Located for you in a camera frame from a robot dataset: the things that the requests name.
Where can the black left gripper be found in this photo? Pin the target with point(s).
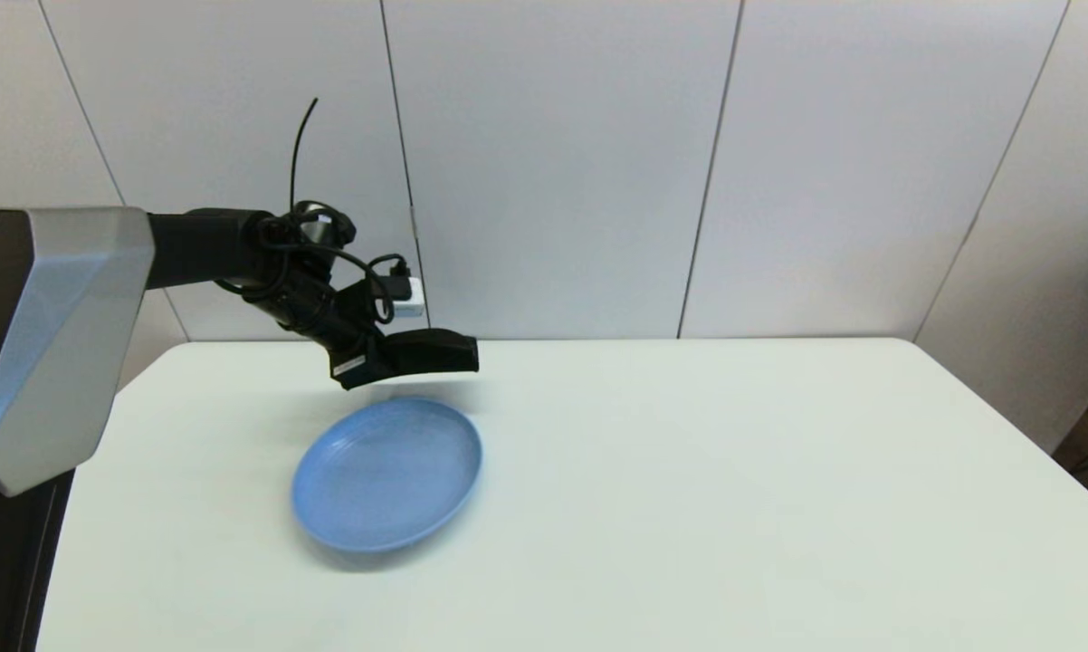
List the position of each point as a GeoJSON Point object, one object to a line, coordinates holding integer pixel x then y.
{"type": "Point", "coordinates": [349, 349]}

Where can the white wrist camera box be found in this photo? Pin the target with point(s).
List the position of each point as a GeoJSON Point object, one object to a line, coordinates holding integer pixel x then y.
{"type": "Point", "coordinates": [408, 297]}

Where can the blue oval plastic plate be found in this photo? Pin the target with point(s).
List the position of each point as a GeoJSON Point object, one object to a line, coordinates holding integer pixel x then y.
{"type": "Point", "coordinates": [386, 475]}

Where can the silver and black left arm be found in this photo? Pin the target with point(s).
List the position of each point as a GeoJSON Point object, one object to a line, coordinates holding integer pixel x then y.
{"type": "Point", "coordinates": [55, 317]}

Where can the black soft glasses case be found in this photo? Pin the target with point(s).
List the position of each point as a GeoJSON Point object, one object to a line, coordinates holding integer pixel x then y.
{"type": "Point", "coordinates": [435, 351]}

